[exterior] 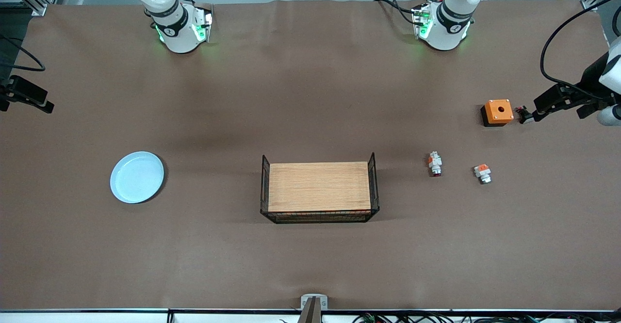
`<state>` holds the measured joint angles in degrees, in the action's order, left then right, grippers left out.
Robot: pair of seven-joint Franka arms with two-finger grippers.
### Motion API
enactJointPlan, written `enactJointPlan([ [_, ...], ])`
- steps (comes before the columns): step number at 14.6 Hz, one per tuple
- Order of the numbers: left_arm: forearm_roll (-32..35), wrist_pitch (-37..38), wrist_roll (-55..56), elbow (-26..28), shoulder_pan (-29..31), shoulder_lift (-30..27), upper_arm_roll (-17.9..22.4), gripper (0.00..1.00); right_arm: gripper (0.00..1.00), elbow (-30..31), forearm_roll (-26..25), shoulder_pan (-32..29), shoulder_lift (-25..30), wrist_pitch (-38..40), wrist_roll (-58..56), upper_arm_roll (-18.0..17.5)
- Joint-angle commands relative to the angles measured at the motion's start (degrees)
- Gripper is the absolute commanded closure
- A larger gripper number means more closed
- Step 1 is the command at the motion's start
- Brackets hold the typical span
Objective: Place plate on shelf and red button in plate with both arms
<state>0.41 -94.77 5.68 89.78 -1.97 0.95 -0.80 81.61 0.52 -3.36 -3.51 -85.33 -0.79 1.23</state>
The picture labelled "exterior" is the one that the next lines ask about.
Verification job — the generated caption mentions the light blue round plate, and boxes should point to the light blue round plate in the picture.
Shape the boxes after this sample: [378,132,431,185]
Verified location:
[110,151,165,204]

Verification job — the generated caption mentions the orange button box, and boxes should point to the orange button box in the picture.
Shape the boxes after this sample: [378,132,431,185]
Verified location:
[480,99,515,128]

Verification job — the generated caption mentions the brown table cover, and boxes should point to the brown table cover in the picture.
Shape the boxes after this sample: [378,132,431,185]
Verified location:
[0,0,621,312]

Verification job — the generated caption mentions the black left arm base cable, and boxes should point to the black left arm base cable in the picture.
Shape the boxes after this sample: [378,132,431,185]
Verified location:
[374,0,420,25]

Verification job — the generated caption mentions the black cable bundle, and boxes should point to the black cable bundle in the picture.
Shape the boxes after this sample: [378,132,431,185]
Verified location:
[353,312,621,323]

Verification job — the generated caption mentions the black wire shelf wooden top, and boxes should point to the black wire shelf wooden top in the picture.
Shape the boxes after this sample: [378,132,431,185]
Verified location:
[260,152,380,225]

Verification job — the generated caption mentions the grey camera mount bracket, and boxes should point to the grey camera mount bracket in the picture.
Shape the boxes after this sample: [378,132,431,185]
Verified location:
[297,294,328,323]

